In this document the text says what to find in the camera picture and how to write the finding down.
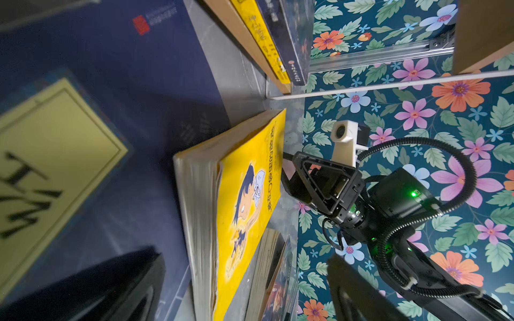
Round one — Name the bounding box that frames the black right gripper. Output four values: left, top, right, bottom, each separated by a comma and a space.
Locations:
281, 152, 442, 241

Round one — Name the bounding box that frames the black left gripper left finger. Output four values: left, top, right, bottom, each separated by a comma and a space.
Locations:
1, 247, 165, 320

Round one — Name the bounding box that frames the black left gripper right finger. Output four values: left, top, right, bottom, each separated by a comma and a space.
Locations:
327, 255, 408, 321

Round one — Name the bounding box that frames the navy book large yellow label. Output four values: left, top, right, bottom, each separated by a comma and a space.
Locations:
1, 1, 230, 320

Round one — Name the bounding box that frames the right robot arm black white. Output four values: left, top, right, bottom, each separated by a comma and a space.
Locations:
281, 139, 510, 320

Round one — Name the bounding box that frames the white metal wooden book shelf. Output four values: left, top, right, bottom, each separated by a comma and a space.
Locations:
205, 1, 513, 101

